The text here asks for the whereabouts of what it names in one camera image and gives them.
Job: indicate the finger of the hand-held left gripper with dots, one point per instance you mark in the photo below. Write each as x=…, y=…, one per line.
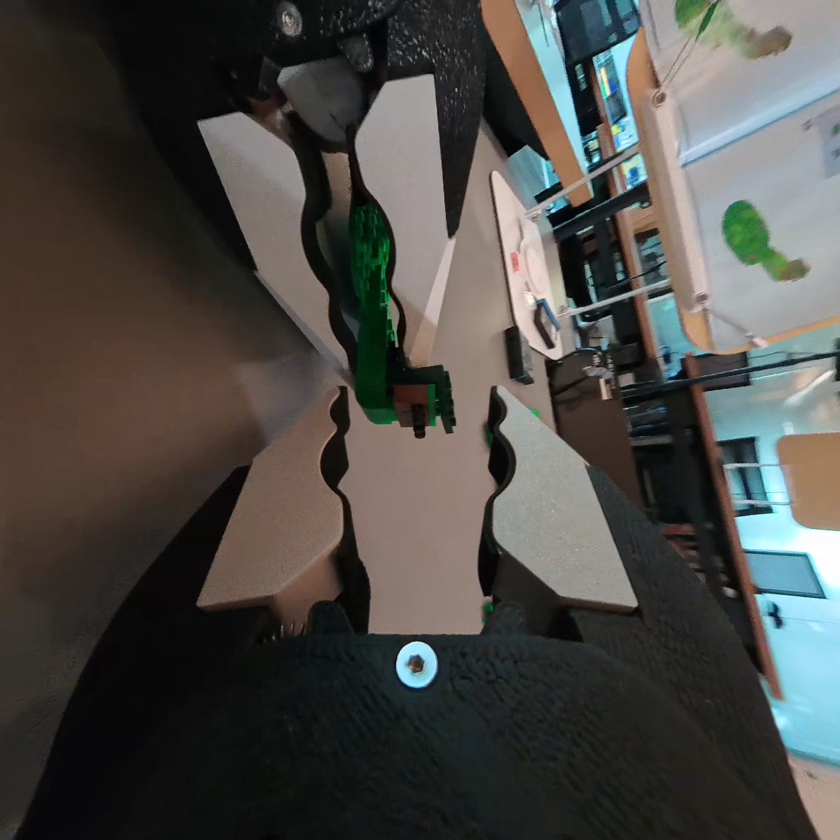
x=262, y=197
x=413, y=164

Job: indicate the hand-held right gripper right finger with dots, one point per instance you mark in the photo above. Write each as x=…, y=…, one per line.
x=558, y=525

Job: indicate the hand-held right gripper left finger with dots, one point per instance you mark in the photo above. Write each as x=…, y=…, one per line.
x=275, y=525

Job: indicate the green brick model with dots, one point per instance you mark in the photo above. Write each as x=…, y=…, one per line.
x=371, y=295

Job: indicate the brown and green brick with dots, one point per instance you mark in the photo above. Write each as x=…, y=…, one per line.
x=410, y=397

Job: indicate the light blue instruction booklet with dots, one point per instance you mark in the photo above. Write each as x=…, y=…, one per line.
x=754, y=164

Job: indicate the wood edged office desk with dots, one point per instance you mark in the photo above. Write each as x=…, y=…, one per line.
x=544, y=118
x=724, y=499

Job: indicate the black equipment case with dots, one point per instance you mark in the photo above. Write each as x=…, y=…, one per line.
x=590, y=426

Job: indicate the black mesh back chair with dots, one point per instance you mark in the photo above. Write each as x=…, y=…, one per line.
x=741, y=472

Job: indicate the black monitor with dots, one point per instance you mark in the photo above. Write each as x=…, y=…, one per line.
x=784, y=574

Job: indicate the black camera battery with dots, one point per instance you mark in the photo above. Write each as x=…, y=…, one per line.
x=518, y=354
x=544, y=325

